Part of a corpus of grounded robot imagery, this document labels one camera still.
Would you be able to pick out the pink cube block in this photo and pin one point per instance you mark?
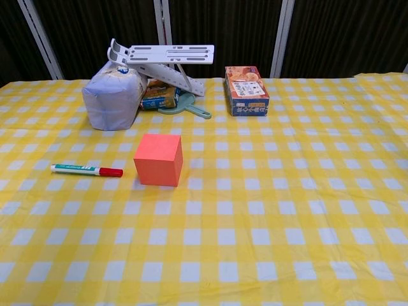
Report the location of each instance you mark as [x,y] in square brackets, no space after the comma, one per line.
[158,161]

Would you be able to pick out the red and green marker pen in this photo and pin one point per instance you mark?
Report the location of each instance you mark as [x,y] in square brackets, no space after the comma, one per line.
[86,170]

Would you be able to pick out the small blue orange snack box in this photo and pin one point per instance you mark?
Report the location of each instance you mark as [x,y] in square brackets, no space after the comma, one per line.
[159,97]

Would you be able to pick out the yellow white checkered tablecloth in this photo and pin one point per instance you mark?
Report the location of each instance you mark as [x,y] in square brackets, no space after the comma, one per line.
[255,207]

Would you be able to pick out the orange blue cookie box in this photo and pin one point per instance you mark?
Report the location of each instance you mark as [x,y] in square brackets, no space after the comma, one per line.
[247,92]

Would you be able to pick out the white folding laptop stand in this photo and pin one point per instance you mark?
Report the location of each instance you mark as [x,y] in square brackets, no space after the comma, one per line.
[172,60]

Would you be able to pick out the white plastic-wrapped bag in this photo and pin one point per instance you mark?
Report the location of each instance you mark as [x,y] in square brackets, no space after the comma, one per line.
[110,99]

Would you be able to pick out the white metal frame post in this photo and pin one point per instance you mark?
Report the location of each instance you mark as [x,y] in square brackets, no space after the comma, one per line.
[163,22]
[39,35]
[282,35]
[405,68]

